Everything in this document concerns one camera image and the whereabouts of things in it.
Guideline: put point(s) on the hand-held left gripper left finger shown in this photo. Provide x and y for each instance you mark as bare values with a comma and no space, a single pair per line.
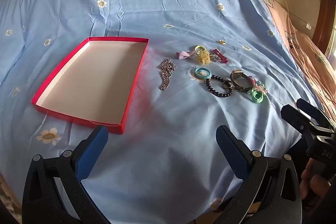
90,153

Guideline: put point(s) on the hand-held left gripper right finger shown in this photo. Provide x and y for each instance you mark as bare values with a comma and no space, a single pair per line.
233,153

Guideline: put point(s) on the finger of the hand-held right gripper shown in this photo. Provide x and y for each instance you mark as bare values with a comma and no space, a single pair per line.
292,116
305,104

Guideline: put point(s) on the red cardboard box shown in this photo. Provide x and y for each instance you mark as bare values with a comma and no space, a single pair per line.
92,77

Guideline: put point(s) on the red hair clip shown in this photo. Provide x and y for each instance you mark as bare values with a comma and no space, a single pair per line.
221,56

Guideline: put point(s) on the yellow spiky hair ornament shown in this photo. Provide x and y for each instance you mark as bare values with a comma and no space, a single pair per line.
202,58

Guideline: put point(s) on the purple bow hair clip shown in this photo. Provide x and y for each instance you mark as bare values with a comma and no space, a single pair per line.
183,55

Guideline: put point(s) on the person's right hand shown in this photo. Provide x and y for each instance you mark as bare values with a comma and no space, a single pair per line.
311,182

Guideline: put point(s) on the pink printed blanket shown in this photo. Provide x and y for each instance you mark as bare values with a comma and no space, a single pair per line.
302,56

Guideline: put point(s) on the blue floral bedsheet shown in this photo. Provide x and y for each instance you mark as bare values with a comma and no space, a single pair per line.
168,3

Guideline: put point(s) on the wooden door frame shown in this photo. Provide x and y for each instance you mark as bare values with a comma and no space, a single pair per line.
321,16

